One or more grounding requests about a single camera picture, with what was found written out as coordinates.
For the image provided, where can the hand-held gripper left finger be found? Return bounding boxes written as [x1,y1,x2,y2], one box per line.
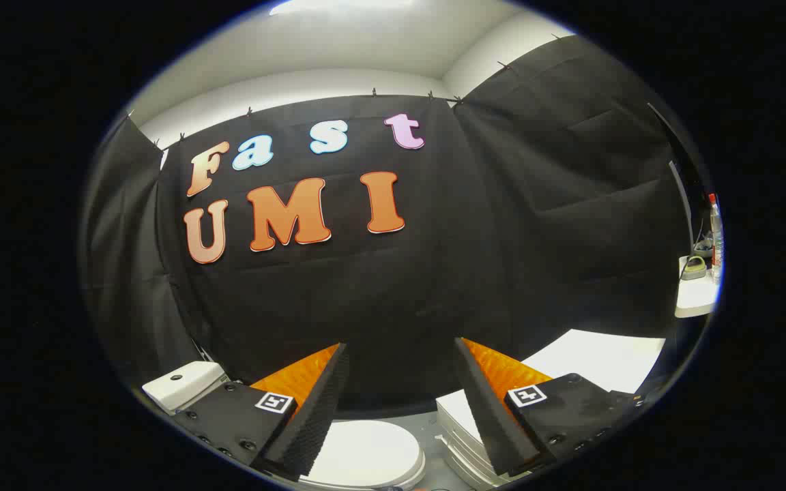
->
[173,343,351,478]

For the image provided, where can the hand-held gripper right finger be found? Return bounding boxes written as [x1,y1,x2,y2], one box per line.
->
[454,337,647,477]

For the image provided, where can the white toilet tank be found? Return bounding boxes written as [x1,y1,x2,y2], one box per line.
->
[142,361,227,415]

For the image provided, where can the white plastic drawer cabinet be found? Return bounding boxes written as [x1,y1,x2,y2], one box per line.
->
[437,329,667,489]

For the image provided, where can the black backdrop cloth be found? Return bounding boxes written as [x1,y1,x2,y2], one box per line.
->
[83,34,702,411]

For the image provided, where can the white side table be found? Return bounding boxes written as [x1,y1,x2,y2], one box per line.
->
[674,256,720,318]

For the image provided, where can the clear plastic bottle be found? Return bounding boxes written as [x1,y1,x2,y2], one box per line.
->
[708,194,724,285]

